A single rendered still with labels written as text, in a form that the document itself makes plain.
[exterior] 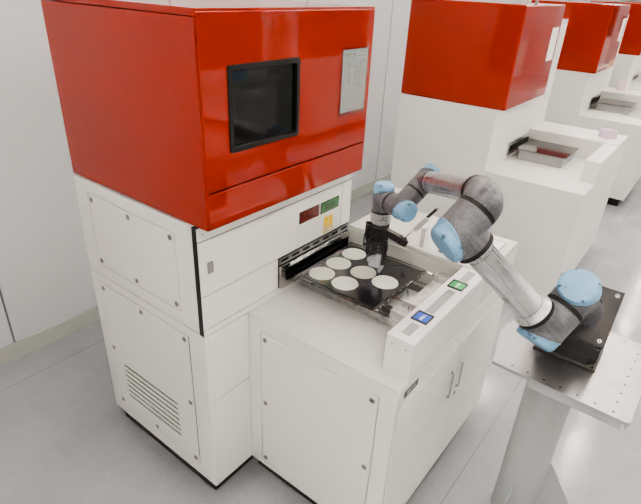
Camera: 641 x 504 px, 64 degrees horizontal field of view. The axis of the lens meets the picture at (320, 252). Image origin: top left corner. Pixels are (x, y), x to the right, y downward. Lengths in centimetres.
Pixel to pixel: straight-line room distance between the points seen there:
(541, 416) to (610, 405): 31
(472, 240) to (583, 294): 39
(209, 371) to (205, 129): 86
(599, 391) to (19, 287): 268
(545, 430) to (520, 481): 28
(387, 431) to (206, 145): 102
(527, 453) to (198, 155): 156
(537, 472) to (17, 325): 260
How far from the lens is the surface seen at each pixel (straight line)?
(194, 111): 143
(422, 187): 176
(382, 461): 181
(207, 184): 147
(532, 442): 211
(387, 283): 193
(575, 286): 164
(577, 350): 186
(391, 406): 164
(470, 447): 264
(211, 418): 201
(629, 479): 283
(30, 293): 315
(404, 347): 156
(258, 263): 182
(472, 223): 140
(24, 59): 286
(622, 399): 183
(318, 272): 196
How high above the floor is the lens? 188
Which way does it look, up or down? 28 degrees down
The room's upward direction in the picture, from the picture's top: 3 degrees clockwise
